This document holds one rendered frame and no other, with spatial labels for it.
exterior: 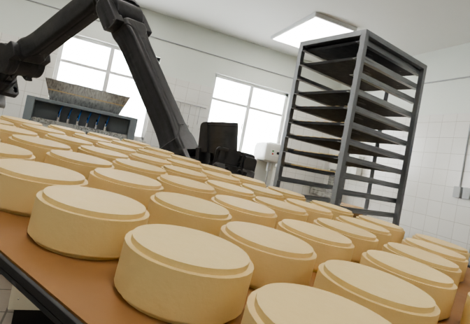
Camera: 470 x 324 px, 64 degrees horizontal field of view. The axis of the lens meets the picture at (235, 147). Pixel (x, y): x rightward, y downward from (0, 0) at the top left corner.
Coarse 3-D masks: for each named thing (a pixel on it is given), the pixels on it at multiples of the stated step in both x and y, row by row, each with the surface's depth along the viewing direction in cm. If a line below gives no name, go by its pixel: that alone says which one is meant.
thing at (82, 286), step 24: (0, 216) 18; (24, 216) 19; (0, 240) 15; (24, 240) 16; (24, 264) 14; (48, 264) 14; (72, 264) 15; (96, 264) 15; (48, 288) 12; (72, 288) 13; (96, 288) 13; (72, 312) 11; (96, 312) 12; (120, 312) 12; (456, 312) 22
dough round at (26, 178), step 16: (0, 160) 20; (16, 160) 21; (0, 176) 18; (16, 176) 18; (32, 176) 19; (48, 176) 19; (64, 176) 20; (80, 176) 22; (0, 192) 18; (16, 192) 18; (32, 192) 18; (0, 208) 18; (16, 208) 18; (32, 208) 18
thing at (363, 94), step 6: (360, 90) 203; (360, 96) 205; (366, 96) 206; (372, 96) 209; (372, 102) 214; (378, 102) 213; (384, 102) 216; (390, 108) 221; (396, 108) 224; (402, 108) 228; (402, 114) 231; (408, 114) 232
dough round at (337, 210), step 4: (312, 200) 43; (316, 200) 45; (316, 204) 42; (320, 204) 41; (324, 204) 42; (328, 204) 43; (332, 204) 45; (328, 208) 41; (332, 208) 41; (336, 208) 42; (340, 208) 43; (332, 212) 41; (336, 212) 41; (340, 212) 41; (344, 212) 41; (348, 212) 41; (336, 216) 41; (348, 216) 41; (352, 216) 42
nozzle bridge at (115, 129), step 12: (24, 108) 245; (36, 108) 255; (48, 108) 258; (84, 108) 259; (36, 120) 251; (48, 120) 254; (60, 120) 261; (72, 120) 264; (84, 120) 267; (108, 120) 274; (120, 120) 277; (132, 120) 272; (96, 132) 266; (108, 132) 269; (120, 132) 277; (132, 132) 272
